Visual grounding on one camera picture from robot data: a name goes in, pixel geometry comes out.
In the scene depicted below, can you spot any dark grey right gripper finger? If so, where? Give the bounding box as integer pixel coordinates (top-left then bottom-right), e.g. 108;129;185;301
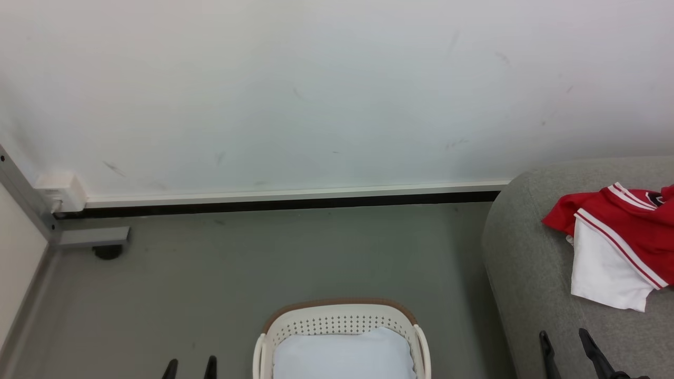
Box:
579;328;617;379
538;330;562;379

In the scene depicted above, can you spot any red and white shirt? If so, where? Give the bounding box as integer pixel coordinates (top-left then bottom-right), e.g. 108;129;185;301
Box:
541;182;674;313

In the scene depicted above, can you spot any grey fabric sofa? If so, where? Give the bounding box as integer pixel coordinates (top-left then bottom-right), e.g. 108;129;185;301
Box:
480;156;674;379

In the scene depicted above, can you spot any pale white folded cloth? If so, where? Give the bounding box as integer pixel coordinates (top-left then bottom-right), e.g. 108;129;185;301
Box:
272;326;418;379

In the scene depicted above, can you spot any white perforated laundry basket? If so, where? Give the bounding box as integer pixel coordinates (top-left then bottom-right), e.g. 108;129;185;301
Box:
252;297;432;379

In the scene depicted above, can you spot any black baseboard strip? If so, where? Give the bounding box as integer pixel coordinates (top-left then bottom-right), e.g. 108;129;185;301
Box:
52;191;501;221

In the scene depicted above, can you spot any cream partition panel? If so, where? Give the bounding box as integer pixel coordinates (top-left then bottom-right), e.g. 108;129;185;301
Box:
0;181;49;349

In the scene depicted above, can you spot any grey metal foot bracket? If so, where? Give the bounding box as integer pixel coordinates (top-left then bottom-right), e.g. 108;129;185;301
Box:
55;226;131;250

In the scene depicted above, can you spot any grey partition base rail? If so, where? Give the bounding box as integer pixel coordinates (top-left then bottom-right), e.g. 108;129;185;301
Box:
0;244;57;365

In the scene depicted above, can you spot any white wall trim rail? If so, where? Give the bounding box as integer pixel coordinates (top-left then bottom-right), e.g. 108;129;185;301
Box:
84;179;512;210

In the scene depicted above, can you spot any white wall junction box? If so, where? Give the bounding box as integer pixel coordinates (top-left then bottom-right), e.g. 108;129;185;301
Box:
34;172;88;214

